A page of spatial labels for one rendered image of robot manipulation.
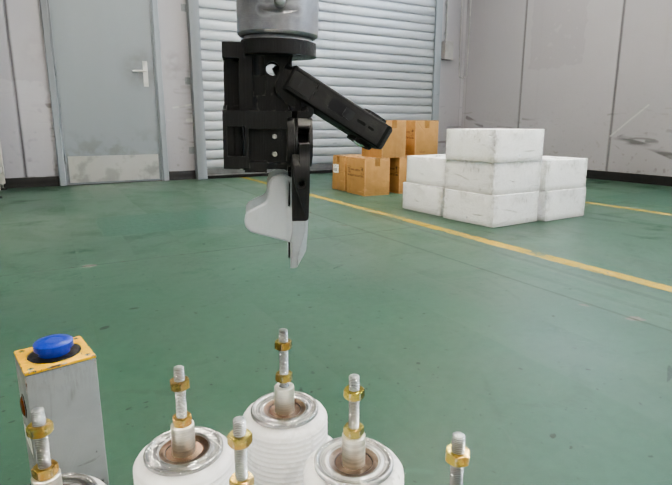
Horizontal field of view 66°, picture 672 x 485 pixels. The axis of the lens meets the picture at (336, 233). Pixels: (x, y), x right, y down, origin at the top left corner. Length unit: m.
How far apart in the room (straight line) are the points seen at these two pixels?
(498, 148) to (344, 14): 3.83
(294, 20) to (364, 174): 3.68
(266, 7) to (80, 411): 0.47
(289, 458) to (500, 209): 2.56
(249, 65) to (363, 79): 5.99
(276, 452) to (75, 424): 0.23
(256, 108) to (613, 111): 5.68
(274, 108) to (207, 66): 5.20
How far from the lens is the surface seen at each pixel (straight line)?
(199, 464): 0.54
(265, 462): 0.60
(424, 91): 6.99
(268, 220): 0.49
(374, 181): 4.18
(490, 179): 2.99
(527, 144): 3.14
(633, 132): 5.94
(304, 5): 0.49
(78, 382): 0.65
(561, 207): 3.41
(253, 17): 0.49
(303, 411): 0.61
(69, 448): 0.69
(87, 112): 5.52
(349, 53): 6.39
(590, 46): 6.30
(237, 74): 0.51
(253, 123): 0.48
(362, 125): 0.50
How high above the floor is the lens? 0.57
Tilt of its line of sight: 12 degrees down
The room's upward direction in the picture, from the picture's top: straight up
